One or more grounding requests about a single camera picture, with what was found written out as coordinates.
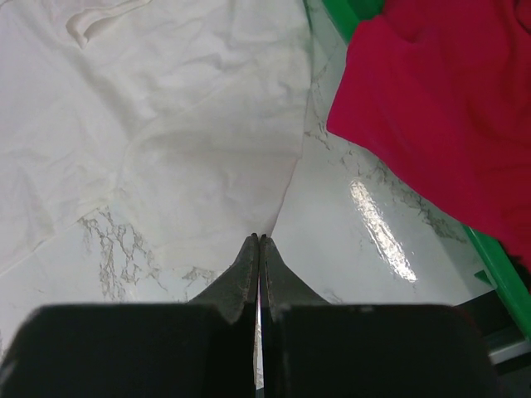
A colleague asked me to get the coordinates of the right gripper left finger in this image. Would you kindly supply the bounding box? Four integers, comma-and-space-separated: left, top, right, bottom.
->
1, 235, 259, 397

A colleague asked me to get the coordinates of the green plastic tray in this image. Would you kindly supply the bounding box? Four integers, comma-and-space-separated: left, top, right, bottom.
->
302, 0, 531, 366

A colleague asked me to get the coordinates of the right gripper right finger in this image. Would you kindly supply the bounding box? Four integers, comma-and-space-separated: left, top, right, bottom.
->
259, 236, 502, 397

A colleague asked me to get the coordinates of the white t shirt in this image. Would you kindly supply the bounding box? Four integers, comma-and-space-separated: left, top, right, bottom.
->
1, 1, 312, 269

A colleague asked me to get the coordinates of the magenta t shirt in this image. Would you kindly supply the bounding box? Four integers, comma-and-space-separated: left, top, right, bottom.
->
327, 1, 530, 265

